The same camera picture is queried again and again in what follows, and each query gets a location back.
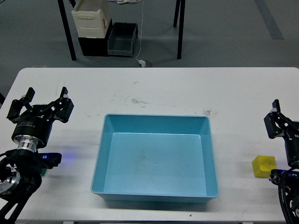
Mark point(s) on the black crate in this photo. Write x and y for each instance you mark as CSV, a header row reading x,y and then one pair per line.
x,y
96,46

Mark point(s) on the black table leg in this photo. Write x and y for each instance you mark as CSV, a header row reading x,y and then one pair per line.
x,y
181,17
67,29
175,20

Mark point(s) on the black table leg right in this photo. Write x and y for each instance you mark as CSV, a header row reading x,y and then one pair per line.
x,y
181,17

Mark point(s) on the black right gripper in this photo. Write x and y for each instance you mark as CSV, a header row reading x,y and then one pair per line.
x,y
278,125

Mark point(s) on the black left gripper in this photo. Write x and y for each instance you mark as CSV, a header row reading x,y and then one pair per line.
x,y
34,125

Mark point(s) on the white power adapter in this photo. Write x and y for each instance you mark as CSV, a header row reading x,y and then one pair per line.
x,y
145,64

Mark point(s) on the green block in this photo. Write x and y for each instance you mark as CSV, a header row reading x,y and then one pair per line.
x,y
43,172

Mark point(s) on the black rear table leg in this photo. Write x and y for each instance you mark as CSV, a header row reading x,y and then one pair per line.
x,y
175,20

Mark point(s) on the grey storage bin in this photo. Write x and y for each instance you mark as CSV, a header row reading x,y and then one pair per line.
x,y
122,38

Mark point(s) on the cream plastic crate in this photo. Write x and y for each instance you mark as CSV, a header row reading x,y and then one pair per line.
x,y
92,18

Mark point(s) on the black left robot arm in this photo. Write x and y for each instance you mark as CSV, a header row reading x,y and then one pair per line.
x,y
21,168

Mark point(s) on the black table leg left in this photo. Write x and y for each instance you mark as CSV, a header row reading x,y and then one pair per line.
x,y
67,29

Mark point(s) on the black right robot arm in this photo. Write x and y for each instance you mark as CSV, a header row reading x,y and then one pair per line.
x,y
288,192

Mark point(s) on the yellow block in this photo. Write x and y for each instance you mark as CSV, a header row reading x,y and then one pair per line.
x,y
263,165

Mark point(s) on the light blue plastic box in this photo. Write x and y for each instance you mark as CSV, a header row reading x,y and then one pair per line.
x,y
156,158

